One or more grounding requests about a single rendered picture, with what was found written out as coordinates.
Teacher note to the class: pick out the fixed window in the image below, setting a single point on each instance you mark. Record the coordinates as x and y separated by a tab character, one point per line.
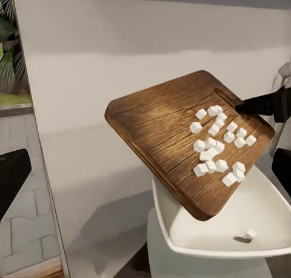
29	245

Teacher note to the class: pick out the bowl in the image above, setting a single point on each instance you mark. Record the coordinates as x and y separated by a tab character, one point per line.
255	205

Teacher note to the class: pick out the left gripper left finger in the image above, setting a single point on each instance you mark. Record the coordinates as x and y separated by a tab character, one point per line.
15	167

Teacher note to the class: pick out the cutting board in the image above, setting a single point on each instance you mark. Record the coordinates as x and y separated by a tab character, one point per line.
155	124

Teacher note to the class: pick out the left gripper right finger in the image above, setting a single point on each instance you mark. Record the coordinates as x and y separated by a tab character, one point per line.
281	166

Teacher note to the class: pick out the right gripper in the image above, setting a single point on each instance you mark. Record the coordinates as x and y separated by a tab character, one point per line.
277	104

